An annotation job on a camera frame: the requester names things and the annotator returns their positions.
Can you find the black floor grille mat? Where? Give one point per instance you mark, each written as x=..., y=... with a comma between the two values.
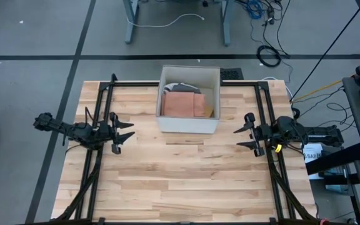
x=232, y=74

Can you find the black metal beam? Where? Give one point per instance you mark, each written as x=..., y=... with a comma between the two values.
x=336, y=159

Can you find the white printed paper sheet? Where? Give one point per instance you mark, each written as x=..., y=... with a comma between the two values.
x=312, y=156

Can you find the salmon pink towel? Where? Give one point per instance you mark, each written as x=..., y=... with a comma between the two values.
x=181, y=104

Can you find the black metal table frame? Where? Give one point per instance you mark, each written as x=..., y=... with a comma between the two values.
x=105, y=100

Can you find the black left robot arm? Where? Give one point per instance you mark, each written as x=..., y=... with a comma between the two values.
x=70, y=131

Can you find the grey waffle towel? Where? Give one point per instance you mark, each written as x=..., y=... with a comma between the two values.
x=183, y=87

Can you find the grey desk leg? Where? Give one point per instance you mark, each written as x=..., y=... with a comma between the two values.
x=227, y=22
x=130, y=22

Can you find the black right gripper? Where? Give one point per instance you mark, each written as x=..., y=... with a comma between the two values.
x=265, y=136

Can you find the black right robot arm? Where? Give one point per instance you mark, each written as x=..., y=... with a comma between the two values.
x=311, y=134

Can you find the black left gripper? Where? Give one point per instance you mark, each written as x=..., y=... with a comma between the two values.
x=107, y=134

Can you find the yellow towel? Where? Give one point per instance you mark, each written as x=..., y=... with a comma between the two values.
x=209, y=112

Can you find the beige fabric storage box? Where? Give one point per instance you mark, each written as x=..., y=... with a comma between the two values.
x=186, y=125

